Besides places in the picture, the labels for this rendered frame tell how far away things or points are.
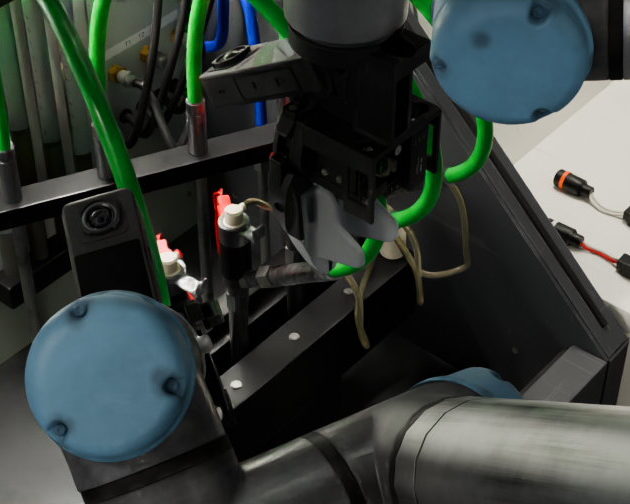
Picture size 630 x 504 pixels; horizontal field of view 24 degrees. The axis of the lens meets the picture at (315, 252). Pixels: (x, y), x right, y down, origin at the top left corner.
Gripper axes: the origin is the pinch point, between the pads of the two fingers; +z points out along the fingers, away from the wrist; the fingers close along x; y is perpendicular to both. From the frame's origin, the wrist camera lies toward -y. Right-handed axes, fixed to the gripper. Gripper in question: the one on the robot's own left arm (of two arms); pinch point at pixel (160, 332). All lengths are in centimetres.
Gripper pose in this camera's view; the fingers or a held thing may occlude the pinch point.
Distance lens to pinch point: 100.4
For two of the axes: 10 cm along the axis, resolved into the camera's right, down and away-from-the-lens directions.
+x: 9.4, -3.3, 0.3
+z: -0.2, 0.6, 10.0
